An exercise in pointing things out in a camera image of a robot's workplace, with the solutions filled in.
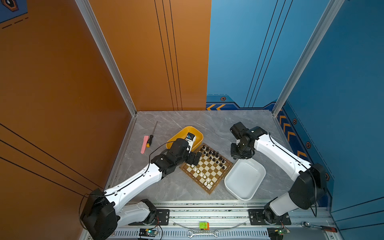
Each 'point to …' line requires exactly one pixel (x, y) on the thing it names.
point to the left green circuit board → (147, 232)
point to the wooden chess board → (213, 168)
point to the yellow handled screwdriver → (151, 137)
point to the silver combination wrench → (191, 233)
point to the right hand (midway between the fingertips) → (232, 156)
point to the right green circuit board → (281, 231)
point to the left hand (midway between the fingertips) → (194, 149)
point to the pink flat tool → (144, 146)
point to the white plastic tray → (244, 178)
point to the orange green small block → (204, 225)
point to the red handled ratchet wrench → (306, 224)
